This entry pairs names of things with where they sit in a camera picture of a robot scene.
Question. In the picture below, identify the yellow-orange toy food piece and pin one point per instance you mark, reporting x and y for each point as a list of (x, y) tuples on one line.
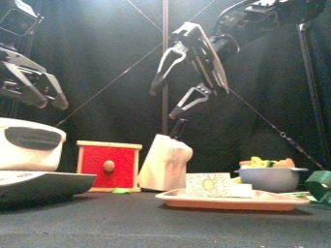
[(237, 180)]

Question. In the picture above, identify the bright green toy wedge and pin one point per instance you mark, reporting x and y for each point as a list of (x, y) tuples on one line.
[(122, 191)]

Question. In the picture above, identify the dark green toy vegetable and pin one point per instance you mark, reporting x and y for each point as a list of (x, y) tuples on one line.
[(321, 189)]

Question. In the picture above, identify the yellow-green toy vegetable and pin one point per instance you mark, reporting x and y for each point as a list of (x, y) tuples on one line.
[(259, 162)]

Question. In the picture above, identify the pink plastic tray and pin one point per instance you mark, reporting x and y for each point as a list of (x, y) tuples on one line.
[(233, 201)]

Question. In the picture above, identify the white speckled cheese block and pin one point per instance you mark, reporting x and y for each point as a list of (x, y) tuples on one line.
[(207, 185)]

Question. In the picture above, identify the orange toy food piece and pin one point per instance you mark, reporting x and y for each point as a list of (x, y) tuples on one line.
[(285, 163)]

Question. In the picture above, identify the tan toy mushroom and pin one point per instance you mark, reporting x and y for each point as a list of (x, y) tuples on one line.
[(246, 163)]

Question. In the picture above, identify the grey-blue toy pot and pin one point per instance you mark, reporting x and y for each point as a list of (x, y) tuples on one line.
[(271, 179)]

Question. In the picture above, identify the red wooden drawer box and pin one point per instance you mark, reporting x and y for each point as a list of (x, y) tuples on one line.
[(97, 161)]

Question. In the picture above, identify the vertical metal frame pole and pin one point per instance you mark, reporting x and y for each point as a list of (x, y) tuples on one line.
[(166, 80)]

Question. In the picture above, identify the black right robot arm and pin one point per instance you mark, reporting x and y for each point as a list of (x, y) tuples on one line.
[(267, 19)]

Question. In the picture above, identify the white rectangular bar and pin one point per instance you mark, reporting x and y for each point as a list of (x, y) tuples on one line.
[(241, 191)]

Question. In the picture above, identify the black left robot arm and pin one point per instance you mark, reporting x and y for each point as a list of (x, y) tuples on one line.
[(11, 40)]

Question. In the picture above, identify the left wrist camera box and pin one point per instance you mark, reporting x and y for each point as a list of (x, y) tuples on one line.
[(18, 17)]

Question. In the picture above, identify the black frame post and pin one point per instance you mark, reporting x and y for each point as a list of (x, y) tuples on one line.
[(310, 90)]

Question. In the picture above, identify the white toy kitchen appliance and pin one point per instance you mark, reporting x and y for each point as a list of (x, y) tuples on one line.
[(30, 151)]

